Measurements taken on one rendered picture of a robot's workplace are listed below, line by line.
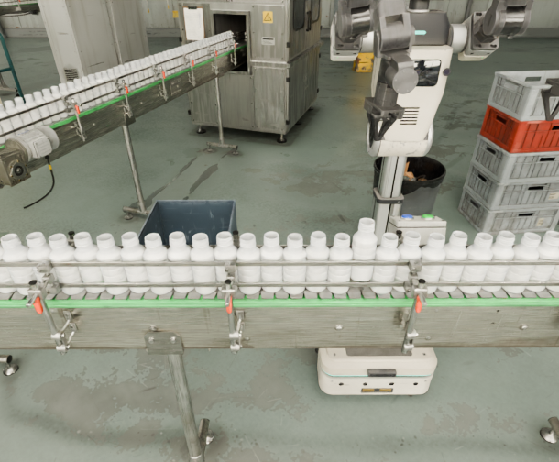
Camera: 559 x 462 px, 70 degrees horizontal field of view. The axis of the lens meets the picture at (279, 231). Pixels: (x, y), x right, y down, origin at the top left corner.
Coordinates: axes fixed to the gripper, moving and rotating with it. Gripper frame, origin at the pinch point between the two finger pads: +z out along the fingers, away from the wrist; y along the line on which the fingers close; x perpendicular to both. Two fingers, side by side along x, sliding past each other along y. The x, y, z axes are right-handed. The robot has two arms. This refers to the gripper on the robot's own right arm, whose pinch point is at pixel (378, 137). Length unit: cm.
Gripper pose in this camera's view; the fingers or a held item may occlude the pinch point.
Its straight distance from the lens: 111.5
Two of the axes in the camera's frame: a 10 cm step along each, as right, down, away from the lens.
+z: -0.5, 8.1, 5.8
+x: 9.6, -1.2, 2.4
